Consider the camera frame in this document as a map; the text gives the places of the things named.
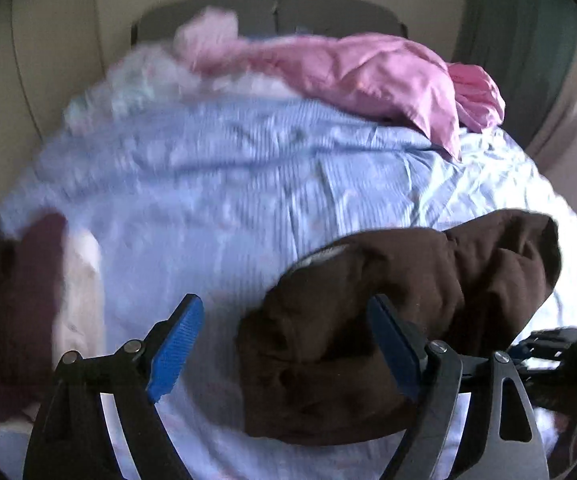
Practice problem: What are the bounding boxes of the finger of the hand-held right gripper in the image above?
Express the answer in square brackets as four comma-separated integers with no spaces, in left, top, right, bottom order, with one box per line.
[511,326,577,373]

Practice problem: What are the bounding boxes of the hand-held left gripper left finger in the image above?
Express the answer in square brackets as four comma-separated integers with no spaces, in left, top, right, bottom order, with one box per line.
[22,293,205,480]

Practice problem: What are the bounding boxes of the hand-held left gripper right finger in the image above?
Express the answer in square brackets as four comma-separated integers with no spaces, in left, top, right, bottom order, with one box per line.
[367,294,550,480]

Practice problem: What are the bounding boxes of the brown pants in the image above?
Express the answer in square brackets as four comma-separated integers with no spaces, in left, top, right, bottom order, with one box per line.
[235,208,563,447]

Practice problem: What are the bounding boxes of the pale pink cloth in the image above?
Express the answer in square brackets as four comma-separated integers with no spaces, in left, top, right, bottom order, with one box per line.
[51,225,104,361]

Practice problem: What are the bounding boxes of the blue striped bed sheet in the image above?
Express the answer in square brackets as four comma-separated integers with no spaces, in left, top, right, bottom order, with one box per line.
[0,91,577,480]

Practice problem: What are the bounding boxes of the maroon cloth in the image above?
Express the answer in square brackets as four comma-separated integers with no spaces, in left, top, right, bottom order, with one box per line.
[0,208,69,428]

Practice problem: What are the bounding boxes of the white floral pillow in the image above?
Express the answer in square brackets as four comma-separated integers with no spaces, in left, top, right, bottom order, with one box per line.
[63,42,294,133]

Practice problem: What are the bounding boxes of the pink blanket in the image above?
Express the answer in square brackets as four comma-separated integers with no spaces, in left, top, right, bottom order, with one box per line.
[176,7,507,161]

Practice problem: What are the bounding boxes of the green curtain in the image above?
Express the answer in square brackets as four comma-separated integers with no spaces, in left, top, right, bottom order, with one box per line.
[461,0,577,143]

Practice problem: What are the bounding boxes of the grey headboard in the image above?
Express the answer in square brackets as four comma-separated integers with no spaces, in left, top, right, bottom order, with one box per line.
[129,0,409,53]

